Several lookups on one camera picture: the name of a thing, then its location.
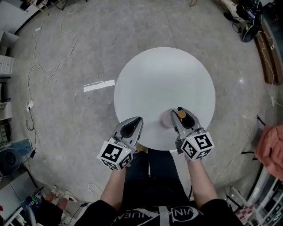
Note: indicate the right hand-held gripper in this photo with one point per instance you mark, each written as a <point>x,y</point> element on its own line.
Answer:
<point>196,145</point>

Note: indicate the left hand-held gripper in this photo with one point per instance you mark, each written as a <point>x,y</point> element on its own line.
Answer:
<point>111,154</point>

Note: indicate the clear container with cork lid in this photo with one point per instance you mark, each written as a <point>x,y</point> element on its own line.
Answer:
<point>166,120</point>

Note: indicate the person's right forearm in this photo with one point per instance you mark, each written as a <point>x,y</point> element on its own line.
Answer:
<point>202,183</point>

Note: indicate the person's left forearm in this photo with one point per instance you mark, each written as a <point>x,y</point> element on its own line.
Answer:
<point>112,189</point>

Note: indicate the person's dark trousers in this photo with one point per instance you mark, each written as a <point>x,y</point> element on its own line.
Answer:
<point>159,163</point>

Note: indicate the person's black printed shirt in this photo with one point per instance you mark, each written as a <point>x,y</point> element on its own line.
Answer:
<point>154,194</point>

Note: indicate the pink cloth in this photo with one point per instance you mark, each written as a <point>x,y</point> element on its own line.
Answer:
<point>270,150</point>

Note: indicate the brown wooden board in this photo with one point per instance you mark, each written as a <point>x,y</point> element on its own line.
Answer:
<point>268,64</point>

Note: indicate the white power strip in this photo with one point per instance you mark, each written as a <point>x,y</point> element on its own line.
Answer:
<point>30,106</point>

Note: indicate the black and green round device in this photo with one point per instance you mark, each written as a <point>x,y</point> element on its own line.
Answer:
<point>249,33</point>

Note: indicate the red and white checkered cloth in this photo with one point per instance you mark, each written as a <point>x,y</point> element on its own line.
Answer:
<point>245,213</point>

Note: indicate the white metal rack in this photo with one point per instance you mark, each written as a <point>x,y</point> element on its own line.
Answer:
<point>269,198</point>

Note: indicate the grey-blue round fan heater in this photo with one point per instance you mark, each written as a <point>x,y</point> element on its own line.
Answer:
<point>10,159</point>

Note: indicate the white drawer cabinet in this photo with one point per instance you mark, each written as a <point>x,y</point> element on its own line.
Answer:
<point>5,64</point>

